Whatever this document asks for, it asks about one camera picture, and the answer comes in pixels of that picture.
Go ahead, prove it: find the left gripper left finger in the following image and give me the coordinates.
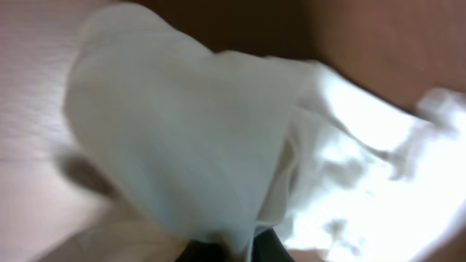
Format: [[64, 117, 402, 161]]
[[175, 241, 227, 262]]

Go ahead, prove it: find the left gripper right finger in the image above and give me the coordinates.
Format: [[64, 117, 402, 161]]
[[251, 229, 295, 262]]

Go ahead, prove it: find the white t-shirt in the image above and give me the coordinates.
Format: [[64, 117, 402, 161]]
[[46, 4, 465, 261]]

